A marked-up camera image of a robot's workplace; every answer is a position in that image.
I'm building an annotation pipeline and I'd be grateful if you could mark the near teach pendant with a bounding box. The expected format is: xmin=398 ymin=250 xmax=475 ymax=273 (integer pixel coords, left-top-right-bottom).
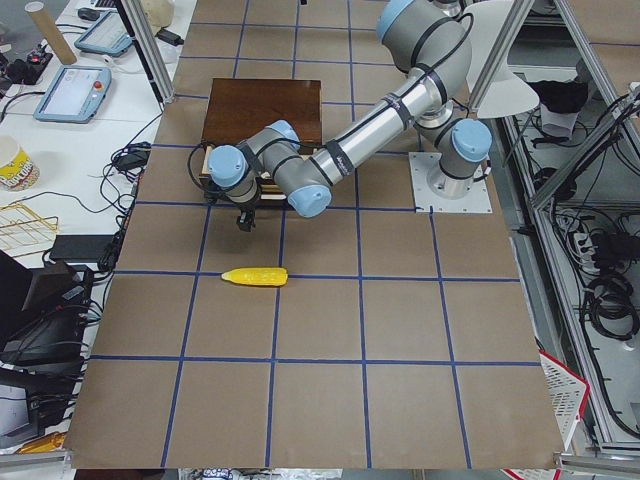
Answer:
xmin=33 ymin=66 xmax=112 ymax=124

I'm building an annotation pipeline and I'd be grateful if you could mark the teach pendant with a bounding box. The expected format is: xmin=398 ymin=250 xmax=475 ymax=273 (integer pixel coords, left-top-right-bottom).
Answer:
xmin=33 ymin=66 xmax=112 ymax=124
xmin=74 ymin=11 xmax=132 ymax=57

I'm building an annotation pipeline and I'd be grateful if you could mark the white red plastic basket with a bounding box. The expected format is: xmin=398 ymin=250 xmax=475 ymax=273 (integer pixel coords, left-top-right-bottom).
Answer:
xmin=539 ymin=350 xmax=590 ymax=452

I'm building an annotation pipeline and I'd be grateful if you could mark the paper popcorn cup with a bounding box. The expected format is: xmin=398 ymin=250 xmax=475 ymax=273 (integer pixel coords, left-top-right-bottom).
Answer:
xmin=0 ymin=135 xmax=40 ymax=191

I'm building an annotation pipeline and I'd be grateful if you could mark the wooden drawer with white handle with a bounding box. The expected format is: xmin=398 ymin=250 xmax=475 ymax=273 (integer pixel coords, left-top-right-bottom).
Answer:
xmin=204 ymin=135 xmax=331 ymax=217

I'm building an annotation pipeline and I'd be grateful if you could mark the cardboard tube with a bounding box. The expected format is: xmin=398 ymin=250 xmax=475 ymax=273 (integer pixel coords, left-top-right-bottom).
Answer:
xmin=24 ymin=1 xmax=77 ymax=65

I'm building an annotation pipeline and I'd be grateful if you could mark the gold wire rack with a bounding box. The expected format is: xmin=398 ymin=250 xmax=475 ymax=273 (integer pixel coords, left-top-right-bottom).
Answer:
xmin=1 ymin=203 xmax=59 ymax=257

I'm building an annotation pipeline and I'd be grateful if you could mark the black power adapter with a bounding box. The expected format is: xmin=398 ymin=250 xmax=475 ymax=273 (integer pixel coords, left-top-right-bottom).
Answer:
xmin=156 ymin=28 xmax=184 ymax=46

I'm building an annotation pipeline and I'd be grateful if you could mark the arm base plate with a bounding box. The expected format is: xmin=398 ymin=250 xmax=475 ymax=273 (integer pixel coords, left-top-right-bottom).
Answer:
xmin=409 ymin=152 xmax=493 ymax=214

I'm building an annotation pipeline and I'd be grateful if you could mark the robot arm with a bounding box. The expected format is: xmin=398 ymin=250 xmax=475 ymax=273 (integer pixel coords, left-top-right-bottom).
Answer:
xmin=205 ymin=1 xmax=492 ymax=231

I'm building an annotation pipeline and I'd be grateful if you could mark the dark wooden drawer cabinet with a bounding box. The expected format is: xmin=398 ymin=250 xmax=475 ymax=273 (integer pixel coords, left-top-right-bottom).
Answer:
xmin=201 ymin=78 xmax=322 ymax=145

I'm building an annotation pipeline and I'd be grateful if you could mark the aluminium frame post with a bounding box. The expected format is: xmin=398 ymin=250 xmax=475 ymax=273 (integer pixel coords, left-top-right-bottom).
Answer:
xmin=115 ymin=0 xmax=175 ymax=104

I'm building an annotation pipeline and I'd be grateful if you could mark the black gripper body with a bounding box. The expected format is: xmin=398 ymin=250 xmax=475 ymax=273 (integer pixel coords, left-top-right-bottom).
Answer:
xmin=236 ymin=197 xmax=260 ymax=220

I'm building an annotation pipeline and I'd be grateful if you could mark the far teach pendant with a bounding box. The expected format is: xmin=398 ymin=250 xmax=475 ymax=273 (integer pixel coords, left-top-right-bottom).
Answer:
xmin=74 ymin=11 xmax=132 ymax=57

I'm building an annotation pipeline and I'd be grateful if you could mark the yellow corn cob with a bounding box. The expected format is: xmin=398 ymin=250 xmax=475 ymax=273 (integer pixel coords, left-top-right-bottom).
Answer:
xmin=221 ymin=267 xmax=288 ymax=287

